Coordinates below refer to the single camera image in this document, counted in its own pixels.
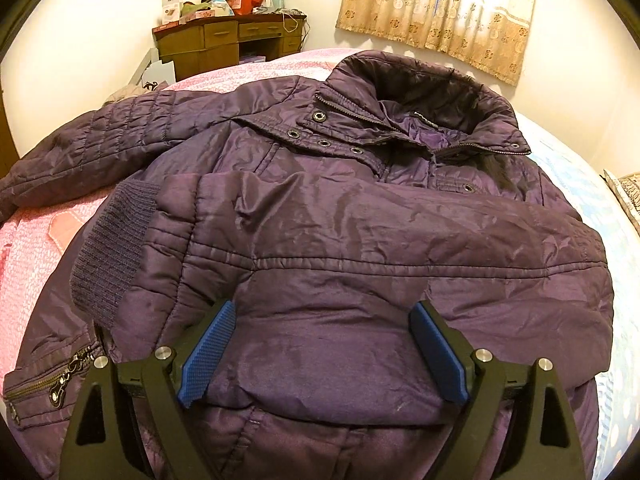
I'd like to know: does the pile of desk clutter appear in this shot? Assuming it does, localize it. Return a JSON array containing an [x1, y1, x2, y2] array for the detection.
[[181, 0, 301, 23]]

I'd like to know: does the blue polka-dot blanket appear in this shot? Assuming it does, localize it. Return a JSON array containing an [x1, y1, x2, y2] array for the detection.
[[515, 110, 640, 480]]

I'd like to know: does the striped beige pillow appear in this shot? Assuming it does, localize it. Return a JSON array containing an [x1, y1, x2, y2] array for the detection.
[[602, 170, 640, 241]]

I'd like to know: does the white paper bag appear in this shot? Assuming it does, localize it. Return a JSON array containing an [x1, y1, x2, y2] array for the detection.
[[132, 49, 176, 91]]

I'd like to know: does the beige cloth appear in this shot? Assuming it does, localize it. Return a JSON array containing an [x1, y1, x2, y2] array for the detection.
[[106, 84, 147, 107]]

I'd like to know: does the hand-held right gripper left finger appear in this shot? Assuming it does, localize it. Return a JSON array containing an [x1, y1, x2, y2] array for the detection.
[[60, 300, 236, 480]]

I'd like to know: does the white cable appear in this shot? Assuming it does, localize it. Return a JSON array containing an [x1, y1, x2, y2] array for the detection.
[[281, 9, 307, 37]]

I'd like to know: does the pink blanket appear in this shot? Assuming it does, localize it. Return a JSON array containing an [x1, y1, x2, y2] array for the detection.
[[0, 47, 361, 376]]

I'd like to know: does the wooden desk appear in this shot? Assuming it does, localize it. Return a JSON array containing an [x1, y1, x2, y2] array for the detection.
[[152, 12, 308, 81]]

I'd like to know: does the left window curtain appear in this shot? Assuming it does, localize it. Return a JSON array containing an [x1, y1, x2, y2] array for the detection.
[[335, 0, 541, 86]]

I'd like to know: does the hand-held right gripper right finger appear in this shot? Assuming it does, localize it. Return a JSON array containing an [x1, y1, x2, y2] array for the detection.
[[407, 300, 586, 480]]

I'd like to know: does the purple quilted jacket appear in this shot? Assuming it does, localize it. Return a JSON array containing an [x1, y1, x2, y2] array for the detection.
[[0, 50, 616, 480]]

